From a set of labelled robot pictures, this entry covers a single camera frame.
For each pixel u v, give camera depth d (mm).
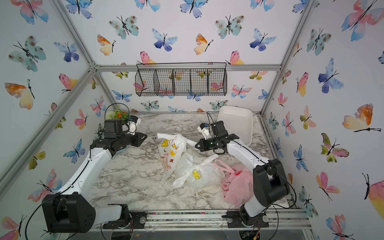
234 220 735
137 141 711
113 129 611
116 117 932
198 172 767
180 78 963
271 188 447
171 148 806
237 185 734
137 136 711
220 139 680
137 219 742
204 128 784
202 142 741
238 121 1169
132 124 715
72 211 390
